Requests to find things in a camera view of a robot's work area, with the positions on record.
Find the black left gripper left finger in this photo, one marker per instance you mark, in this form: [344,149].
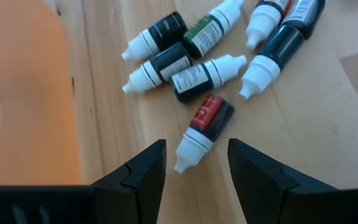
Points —
[141,186]

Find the small green-label food coloring bottle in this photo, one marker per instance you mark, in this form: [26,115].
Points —
[207,34]

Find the orange mat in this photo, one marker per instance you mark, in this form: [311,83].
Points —
[20,93]

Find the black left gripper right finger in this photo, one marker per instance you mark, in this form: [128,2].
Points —
[259,186]

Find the small red-label food coloring bottle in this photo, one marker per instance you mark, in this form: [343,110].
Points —
[210,121]

